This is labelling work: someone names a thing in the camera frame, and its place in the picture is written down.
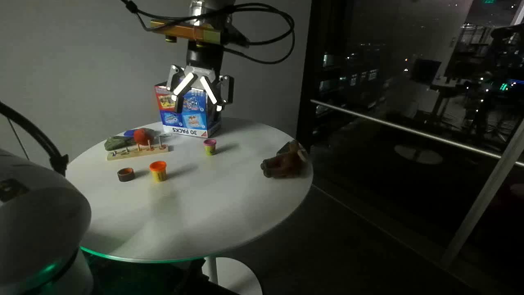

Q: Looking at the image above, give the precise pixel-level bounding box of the brown crumpled plush toy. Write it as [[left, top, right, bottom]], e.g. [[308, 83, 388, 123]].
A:
[[259, 139, 313, 180]]

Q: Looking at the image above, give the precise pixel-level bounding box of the blue snack pack carton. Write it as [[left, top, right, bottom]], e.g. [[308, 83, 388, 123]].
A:
[[152, 80, 223, 139]]

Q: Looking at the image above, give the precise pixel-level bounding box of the white table base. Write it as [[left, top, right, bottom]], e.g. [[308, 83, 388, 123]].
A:
[[200, 254, 265, 295]]

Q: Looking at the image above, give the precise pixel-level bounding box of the wooden peg board toy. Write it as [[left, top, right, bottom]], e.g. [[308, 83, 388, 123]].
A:
[[105, 141, 173, 162]]

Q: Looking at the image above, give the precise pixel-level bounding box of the white window rail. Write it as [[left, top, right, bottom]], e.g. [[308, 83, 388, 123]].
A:
[[309, 98, 507, 162]]

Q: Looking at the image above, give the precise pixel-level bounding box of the orange ball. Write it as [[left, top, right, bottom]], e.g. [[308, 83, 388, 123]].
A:
[[132, 126, 152, 147]]

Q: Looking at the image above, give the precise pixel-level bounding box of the round white table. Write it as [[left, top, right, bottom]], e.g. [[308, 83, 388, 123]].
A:
[[64, 116, 316, 265]]

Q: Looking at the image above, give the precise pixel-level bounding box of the thin black camera cable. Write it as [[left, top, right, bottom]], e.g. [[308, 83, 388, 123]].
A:
[[119, 0, 296, 65]]

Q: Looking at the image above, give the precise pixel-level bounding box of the black masking tape roll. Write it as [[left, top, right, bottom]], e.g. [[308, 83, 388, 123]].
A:
[[116, 165, 137, 183]]

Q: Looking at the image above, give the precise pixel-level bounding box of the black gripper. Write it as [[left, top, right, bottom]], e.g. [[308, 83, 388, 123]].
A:
[[165, 37, 237, 124]]

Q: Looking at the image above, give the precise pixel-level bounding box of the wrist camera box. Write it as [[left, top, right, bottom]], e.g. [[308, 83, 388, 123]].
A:
[[149, 18, 226, 46]]

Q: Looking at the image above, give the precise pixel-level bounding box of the white slanted window post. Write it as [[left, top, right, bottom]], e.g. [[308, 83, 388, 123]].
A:
[[437, 116, 524, 270]]

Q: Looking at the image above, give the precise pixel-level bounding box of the yellow container orange lid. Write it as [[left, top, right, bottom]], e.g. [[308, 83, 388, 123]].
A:
[[147, 159, 169, 185]]

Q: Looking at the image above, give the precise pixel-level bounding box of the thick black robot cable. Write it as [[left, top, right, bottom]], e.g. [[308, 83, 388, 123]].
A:
[[0, 100, 70, 177]]

